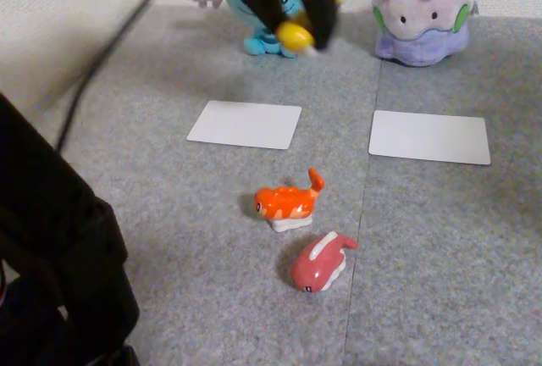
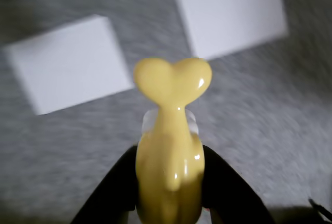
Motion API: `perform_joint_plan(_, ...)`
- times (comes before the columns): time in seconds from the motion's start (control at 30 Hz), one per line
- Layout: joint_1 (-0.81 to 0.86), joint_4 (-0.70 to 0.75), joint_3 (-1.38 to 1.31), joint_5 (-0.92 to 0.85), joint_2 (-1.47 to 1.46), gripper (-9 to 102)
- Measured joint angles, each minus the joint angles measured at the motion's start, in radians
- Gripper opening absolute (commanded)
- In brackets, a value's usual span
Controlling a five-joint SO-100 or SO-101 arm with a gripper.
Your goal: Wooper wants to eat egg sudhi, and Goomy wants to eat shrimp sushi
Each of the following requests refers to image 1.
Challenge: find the yellow egg sushi figure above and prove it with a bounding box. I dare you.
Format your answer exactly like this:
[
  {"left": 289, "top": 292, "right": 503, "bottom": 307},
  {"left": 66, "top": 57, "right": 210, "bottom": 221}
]
[{"left": 274, "top": 19, "right": 318, "bottom": 57}]

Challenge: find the blue Wooper plush toy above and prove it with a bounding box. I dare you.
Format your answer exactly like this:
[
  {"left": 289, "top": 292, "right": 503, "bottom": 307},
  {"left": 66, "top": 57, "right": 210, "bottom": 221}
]
[{"left": 187, "top": 0, "right": 317, "bottom": 59}]

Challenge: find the purple Goomy plush toy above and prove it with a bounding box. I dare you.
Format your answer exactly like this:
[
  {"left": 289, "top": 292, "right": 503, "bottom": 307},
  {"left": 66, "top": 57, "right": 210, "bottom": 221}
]
[{"left": 366, "top": 0, "right": 479, "bottom": 68}]

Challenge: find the orange shrimp sushi figure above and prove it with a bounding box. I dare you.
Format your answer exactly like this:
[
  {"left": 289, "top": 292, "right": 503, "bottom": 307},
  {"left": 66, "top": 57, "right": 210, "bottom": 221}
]
[{"left": 254, "top": 167, "right": 326, "bottom": 234}]

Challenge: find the red tuna sushi figure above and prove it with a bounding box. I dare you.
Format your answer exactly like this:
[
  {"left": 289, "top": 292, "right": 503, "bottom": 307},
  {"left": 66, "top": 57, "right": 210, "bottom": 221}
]
[{"left": 290, "top": 230, "right": 360, "bottom": 294}]

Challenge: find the white blank card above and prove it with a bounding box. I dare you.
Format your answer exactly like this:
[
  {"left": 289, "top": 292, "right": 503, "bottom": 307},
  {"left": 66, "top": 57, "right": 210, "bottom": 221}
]
[
  {"left": 368, "top": 109, "right": 492, "bottom": 167},
  {"left": 186, "top": 100, "right": 303, "bottom": 151}
]

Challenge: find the grey carpet tile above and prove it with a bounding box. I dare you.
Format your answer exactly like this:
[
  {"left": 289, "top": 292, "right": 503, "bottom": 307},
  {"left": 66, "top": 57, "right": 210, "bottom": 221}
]
[
  {"left": 341, "top": 13, "right": 542, "bottom": 366},
  {"left": 54, "top": 3, "right": 383, "bottom": 366}
]

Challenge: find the thin black cable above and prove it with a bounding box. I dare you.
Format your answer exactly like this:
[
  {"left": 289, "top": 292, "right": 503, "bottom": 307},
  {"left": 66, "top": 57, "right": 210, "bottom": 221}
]
[{"left": 55, "top": 0, "right": 188, "bottom": 153}]

